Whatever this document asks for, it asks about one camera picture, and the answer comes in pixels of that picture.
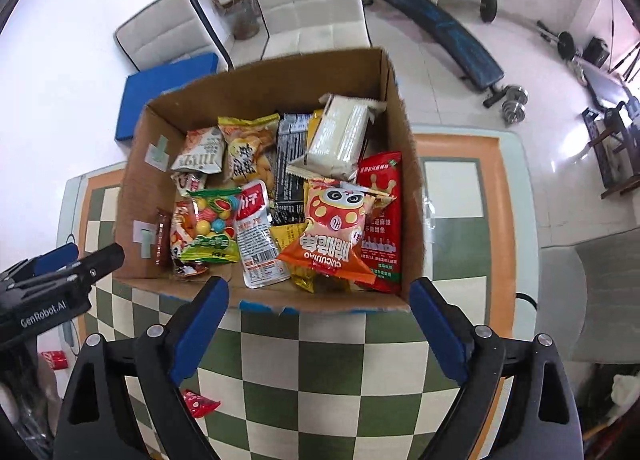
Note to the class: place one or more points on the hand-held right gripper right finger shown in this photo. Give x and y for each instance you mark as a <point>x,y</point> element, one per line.
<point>440,330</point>

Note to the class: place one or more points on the green bag of colourful gumballs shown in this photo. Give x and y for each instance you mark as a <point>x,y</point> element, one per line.
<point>210,225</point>

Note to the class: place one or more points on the dark weight bench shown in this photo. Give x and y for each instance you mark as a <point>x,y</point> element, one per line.
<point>440,29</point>

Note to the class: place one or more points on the red white sausage packet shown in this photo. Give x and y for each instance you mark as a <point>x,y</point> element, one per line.
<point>255,240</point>

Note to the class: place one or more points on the small red packet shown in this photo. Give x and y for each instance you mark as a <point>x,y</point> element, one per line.
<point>52,359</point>

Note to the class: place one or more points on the yellow peanut print snack packet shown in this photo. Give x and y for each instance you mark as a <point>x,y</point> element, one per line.
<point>250,149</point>

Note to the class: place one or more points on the dark wooden rack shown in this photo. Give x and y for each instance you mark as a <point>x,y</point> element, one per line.
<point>607,139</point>

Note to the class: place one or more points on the beige brown snack packet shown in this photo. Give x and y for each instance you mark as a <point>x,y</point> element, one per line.
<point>200,152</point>

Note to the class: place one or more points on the black snack packet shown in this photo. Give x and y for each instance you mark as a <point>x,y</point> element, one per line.
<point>290,164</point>

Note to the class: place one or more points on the cardboard box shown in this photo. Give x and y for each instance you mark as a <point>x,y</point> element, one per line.
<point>300,79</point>

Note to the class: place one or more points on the white cloth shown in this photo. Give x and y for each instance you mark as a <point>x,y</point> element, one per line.
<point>626,386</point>

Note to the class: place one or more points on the black square weight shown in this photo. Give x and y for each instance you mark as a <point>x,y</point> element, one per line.
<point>596,50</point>

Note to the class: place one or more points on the blue mat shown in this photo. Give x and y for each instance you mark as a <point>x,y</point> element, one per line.
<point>150,99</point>

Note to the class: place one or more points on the orange panda snack packet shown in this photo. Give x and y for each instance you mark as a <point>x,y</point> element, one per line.
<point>335,235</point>

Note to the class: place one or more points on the red dotted packet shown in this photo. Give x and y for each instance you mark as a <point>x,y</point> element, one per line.
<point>200,402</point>

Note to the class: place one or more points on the green white checkered tablecloth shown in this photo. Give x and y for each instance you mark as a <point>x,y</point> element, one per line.
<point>300,365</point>

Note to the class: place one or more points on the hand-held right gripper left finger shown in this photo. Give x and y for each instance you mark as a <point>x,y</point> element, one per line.
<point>200,330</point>

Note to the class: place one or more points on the chrome dumbbell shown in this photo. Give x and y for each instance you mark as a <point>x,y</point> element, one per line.
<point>516,92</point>
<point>514,110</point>

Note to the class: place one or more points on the barbell with black plates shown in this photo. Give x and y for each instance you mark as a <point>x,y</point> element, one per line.
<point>488,7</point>

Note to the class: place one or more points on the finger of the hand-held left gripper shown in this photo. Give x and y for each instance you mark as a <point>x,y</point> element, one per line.
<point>52,257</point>
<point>100,260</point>

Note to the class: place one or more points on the red foil snack packet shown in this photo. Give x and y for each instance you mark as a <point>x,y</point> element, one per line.
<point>387,240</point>

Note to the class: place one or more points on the cream face print snack packet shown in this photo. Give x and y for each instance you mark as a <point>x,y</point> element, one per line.
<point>189,182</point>

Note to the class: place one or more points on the grey exercise board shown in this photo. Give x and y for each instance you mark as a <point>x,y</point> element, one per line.
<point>602,84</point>

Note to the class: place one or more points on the red white snack packet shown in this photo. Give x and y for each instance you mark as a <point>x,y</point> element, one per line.
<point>182,245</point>

